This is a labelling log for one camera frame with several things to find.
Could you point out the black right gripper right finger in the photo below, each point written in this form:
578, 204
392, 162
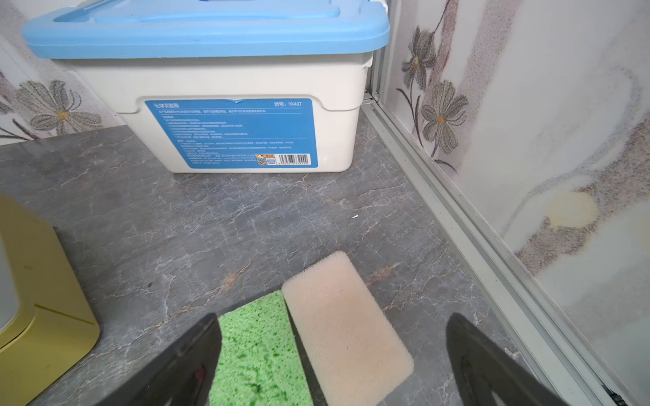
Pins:
485, 375

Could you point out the green sponge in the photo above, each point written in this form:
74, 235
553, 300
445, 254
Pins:
259, 363

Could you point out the white bin with blue lid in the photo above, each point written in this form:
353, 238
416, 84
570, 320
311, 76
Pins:
225, 87

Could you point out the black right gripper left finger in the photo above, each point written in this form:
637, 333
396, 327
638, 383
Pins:
182, 374

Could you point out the olive cream drawer cabinet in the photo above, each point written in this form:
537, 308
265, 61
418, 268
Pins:
47, 324

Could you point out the beige sponge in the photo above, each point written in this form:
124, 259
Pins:
356, 355

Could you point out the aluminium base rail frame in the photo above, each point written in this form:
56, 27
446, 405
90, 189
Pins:
525, 127

